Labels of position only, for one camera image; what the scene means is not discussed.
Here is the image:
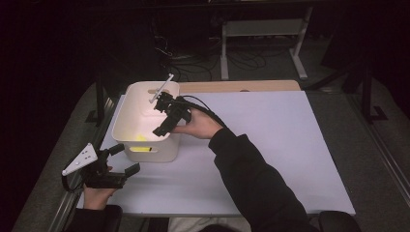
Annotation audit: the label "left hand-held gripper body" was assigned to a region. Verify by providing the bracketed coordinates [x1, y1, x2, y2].
[61, 142, 128, 189]

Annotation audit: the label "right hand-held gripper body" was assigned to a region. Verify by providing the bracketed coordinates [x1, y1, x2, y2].
[148, 72, 193, 128]

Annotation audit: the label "yellow shuttlecock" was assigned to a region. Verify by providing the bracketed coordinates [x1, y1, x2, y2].
[129, 133, 153, 154]

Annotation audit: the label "white plastic storage bin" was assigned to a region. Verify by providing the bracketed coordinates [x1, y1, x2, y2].
[111, 80, 183, 163]

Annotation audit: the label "person's left hand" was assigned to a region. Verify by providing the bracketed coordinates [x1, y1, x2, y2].
[82, 165, 118, 212]

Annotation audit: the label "person's right hand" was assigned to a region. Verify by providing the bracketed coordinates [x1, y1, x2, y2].
[171, 107, 224, 140]

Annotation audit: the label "black metal stand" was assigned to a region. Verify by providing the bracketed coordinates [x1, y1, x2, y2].
[84, 69, 113, 127]
[360, 63, 390, 126]

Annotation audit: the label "wooden table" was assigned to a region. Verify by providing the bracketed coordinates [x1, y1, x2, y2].
[178, 79, 302, 95]

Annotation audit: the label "person's light trousers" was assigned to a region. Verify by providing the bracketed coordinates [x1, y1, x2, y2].
[166, 217, 252, 232]

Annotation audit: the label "white table cover sheet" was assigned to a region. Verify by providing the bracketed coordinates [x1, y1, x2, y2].
[75, 90, 357, 218]

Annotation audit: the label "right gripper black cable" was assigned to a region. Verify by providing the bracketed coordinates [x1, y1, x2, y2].
[175, 94, 227, 129]

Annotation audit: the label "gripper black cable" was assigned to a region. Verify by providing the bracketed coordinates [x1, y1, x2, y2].
[61, 167, 85, 194]
[175, 94, 227, 129]

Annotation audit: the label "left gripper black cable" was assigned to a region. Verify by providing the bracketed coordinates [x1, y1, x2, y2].
[61, 167, 85, 194]

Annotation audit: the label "aluminium rail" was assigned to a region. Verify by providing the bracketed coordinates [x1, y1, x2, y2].
[345, 94, 410, 208]
[47, 96, 118, 232]

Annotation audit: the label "black floor cables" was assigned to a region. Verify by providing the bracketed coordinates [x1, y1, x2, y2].
[153, 34, 269, 82]

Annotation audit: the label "white metal table frame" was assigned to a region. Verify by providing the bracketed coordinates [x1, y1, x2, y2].
[220, 6, 314, 81]

